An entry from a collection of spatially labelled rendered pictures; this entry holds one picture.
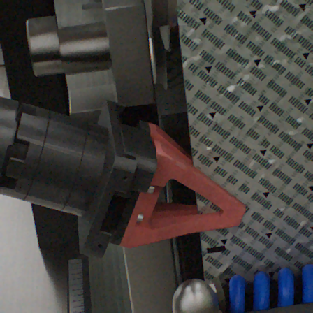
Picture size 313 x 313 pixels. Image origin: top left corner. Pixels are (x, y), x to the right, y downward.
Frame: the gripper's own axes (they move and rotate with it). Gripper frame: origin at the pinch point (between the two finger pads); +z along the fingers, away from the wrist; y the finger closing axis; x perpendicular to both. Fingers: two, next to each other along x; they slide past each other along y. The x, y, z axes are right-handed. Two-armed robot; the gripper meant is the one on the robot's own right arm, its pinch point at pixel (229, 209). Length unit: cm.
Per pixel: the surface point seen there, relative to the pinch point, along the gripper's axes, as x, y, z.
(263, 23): 12.0, 0.2, -2.7
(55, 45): 4.8, -7.8, -13.1
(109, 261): -20.4, -27.9, 0.4
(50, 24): 5.8, -8.7, -13.7
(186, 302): -2.9, 7.8, -3.0
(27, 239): -24.2, -35.2, -7.1
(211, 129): 4.9, 0.2, -3.2
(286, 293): -2.8, 3.6, 4.3
